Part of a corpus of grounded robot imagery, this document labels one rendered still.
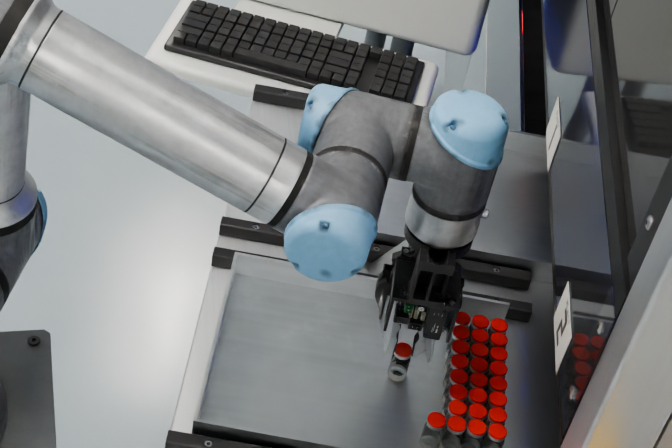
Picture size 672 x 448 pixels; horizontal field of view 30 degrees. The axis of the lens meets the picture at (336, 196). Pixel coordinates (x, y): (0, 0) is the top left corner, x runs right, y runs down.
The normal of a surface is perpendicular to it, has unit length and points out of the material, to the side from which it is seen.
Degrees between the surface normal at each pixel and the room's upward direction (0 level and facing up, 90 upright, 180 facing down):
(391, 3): 90
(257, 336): 0
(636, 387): 90
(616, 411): 90
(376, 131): 23
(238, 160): 51
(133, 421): 0
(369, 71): 0
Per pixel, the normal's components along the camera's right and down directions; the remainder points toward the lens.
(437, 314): -0.11, 0.65
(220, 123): 0.43, -0.42
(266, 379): 0.15, -0.73
